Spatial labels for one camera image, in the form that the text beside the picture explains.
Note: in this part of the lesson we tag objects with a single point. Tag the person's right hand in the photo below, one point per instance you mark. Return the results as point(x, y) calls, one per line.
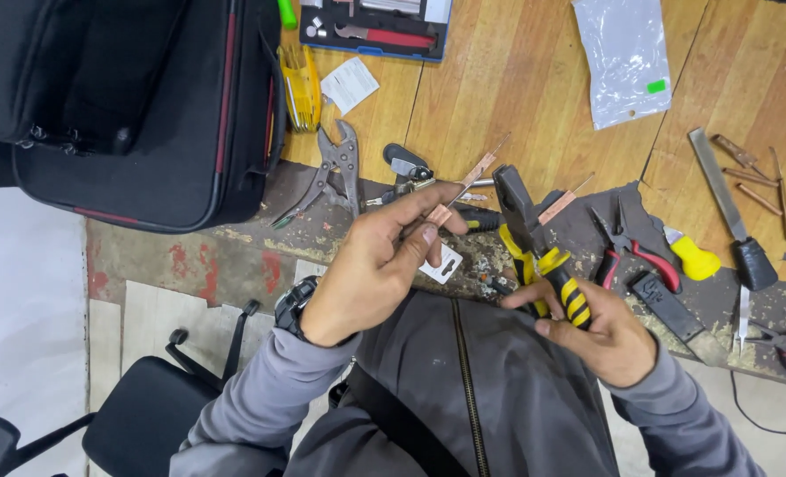
point(608, 344)

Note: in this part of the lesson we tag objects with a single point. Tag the person's left hand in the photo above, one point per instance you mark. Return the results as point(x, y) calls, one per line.
point(359, 278)

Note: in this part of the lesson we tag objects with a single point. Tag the copper strip with needle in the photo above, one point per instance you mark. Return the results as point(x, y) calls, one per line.
point(558, 205)
point(475, 173)

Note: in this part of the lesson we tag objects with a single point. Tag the black wristwatch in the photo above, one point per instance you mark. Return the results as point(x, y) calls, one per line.
point(295, 305)

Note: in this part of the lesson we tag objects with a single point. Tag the white hang tag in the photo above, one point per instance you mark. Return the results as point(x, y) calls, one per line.
point(447, 268)

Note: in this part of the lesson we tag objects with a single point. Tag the worn black rubber mat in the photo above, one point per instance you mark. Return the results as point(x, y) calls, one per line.
point(585, 248)

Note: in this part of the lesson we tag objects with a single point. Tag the bunch of keys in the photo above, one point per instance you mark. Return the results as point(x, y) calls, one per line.
point(406, 189)

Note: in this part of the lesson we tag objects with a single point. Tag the person's dark zip jacket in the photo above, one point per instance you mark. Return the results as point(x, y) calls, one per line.
point(512, 397)

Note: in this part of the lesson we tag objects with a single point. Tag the steel locking pliers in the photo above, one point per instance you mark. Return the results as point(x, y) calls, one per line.
point(340, 165)

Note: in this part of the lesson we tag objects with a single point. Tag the black key fob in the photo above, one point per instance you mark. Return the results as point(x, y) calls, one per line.
point(403, 157)

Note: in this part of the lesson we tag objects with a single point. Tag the thin steel blade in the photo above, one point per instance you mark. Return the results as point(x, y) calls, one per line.
point(743, 318)

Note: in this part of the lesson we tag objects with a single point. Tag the white paper card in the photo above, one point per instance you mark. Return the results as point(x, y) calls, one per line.
point(349, 84)

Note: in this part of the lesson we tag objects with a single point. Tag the yellow tool holder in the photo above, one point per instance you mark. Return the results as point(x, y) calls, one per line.
point(302, 89)

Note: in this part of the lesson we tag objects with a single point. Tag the copper rod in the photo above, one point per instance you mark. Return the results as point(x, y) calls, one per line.
point(760, 199)
point(750, 177)

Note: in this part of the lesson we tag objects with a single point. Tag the thin brass rod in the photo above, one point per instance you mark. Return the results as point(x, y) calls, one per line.
point(781, 192)

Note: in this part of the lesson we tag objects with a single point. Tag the brown perforated metal piece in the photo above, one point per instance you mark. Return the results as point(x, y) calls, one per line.
point(734, 151)

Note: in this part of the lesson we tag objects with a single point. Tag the black office chair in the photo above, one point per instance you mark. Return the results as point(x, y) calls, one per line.
point(147, 411)

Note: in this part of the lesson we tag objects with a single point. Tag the blue tool case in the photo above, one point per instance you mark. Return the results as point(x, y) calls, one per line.
point(379, 26)

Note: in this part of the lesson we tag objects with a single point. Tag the clear plastic bag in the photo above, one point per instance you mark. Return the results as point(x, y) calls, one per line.
point(621, 63)

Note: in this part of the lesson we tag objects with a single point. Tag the black tool bag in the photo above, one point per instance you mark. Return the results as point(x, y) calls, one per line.
point(134, 99)

